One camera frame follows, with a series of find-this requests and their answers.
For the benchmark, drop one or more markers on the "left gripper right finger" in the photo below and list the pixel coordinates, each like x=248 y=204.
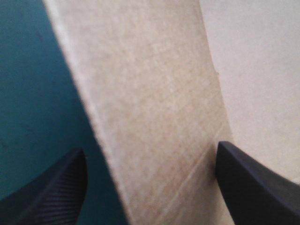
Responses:
x=255 y=192

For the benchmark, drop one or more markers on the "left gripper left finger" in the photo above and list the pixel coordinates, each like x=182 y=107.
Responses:
x=51 y=197

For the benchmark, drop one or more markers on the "brown cardboard box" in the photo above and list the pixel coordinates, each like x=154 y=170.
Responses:
x=164 y=93

